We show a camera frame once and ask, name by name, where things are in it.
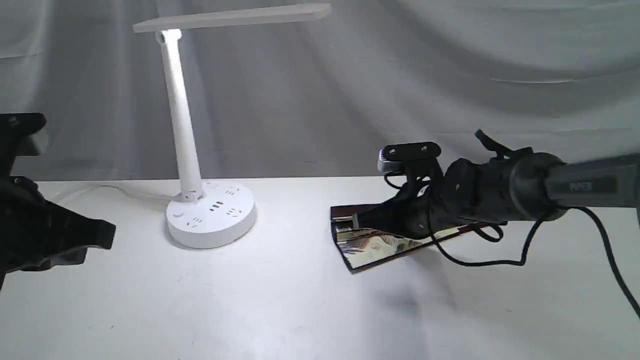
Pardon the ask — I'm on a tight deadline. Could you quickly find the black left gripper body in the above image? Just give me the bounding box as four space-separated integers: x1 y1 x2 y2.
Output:
0 176 71 283

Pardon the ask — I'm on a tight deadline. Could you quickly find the painted paper folding fan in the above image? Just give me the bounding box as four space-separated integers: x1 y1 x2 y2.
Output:
329 203 507 274

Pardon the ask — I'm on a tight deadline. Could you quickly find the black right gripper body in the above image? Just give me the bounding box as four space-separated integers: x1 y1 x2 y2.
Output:
406 158 521 240

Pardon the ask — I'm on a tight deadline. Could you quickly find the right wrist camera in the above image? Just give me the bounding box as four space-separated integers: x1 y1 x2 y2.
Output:
377 141 442 173

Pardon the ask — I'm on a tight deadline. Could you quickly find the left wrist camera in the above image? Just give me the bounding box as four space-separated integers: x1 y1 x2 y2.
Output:
0 112 50 177

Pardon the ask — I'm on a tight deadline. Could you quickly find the grey fabric backdrop curtain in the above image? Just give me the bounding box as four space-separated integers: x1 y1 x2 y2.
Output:
1 0 640 182

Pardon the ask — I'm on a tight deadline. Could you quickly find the white desk lamp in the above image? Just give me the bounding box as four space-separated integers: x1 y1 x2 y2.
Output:
133 2 332 249

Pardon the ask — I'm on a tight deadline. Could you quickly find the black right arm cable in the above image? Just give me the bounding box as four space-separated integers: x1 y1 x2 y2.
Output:
385 129 640 319

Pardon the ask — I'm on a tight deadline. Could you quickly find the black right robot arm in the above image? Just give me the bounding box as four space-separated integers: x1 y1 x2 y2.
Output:
352 152 639 240

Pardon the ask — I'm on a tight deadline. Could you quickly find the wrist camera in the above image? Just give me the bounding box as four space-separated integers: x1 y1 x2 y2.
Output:
0 112 50 177
377 141 442 173

